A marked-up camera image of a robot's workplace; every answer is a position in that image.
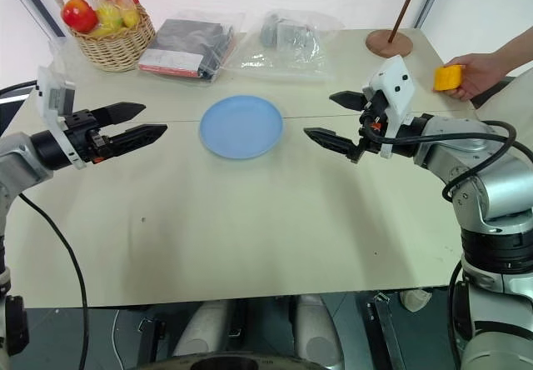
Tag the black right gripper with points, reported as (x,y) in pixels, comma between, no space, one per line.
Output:
(372,132)

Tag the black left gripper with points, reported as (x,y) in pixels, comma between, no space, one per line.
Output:
(85,136)

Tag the yellow block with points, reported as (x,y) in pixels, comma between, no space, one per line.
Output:
(447,78)

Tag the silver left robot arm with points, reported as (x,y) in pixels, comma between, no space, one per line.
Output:
(18,157)

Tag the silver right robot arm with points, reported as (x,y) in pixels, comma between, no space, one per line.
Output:
(499,195)

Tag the person's bare forearm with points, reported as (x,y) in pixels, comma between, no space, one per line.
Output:
(518,51)

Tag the light blue round plate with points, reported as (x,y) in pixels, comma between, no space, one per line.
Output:
(241,127)

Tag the yellow fruit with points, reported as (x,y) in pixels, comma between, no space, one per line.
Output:
(131,16)
(109,16)

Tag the person's bare hand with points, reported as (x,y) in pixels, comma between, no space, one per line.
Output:
(481,72)

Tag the woven wicker basket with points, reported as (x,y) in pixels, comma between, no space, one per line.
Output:
(118,47)

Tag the brown wooden pole stand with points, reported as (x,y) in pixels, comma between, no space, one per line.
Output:
(389,43)

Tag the plastic bag with grey parts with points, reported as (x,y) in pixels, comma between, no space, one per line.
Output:
(287,45)

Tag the plastic bag with black items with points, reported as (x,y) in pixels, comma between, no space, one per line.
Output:
(187,45)

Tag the red apple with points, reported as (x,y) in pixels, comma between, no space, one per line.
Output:
(79,15)

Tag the black flat equipment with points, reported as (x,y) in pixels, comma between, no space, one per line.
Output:
(10,111)

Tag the black framed board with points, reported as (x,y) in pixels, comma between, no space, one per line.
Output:
(37,3)

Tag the beige shoe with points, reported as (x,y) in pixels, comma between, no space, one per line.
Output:
(415,300)

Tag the white robot leg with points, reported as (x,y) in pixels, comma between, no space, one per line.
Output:
(318,328)
(204,328)

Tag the dark rounded robot body rim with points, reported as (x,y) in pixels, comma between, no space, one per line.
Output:
(229,363)

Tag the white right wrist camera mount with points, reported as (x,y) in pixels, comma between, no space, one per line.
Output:
(397,80)

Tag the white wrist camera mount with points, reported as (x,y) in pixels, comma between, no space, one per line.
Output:
(52,95)
(397,80)

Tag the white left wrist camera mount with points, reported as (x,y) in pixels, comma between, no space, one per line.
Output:
(52,95)

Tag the black metal table bracket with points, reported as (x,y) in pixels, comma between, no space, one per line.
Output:
(150,338)
(387,332)

